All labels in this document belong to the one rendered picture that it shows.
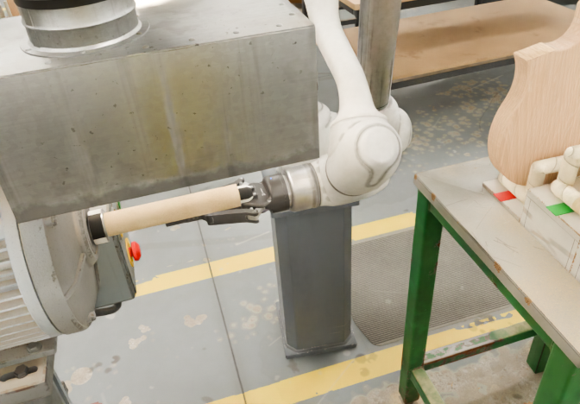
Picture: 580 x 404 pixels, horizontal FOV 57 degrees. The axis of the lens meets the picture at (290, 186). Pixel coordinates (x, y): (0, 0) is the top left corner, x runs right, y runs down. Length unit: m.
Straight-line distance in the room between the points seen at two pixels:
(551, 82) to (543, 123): 0.09
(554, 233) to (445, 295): 1.23
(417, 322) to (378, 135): 0.89
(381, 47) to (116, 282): 0.85
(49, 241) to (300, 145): 0.30
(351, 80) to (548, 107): 0.43
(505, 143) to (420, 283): 0.52
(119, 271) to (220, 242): 1.58
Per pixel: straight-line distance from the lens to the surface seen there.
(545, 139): 1.24
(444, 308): 2.29
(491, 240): 1.19
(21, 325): 0.71
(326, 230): 1.70
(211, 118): 0.51
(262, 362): 2.11
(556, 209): 1.16
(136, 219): 0.73
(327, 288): 1.88
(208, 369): 2.13
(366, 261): 2.45
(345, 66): 0.99
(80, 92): 0.49
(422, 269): 1.50
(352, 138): 0.87
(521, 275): 1.13
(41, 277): 0.65
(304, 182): 1.02
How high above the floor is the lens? 1.69
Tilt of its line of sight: 35 degrees down
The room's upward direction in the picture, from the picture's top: 4 degrees counter-clockwise
